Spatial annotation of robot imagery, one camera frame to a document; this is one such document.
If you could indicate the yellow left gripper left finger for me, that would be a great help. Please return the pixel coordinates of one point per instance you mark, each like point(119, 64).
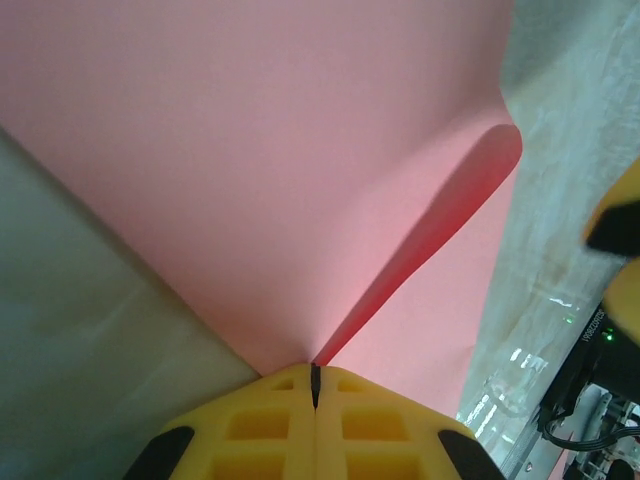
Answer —
point(260, 430)

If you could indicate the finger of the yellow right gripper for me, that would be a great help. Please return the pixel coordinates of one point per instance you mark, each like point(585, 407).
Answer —
point(627, 305)
point(622, 225)

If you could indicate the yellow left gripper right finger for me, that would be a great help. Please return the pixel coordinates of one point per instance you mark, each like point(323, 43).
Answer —
point(380, 430)

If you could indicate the pink red cloth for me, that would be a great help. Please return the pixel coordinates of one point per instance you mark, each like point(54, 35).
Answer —
point(250, 150)

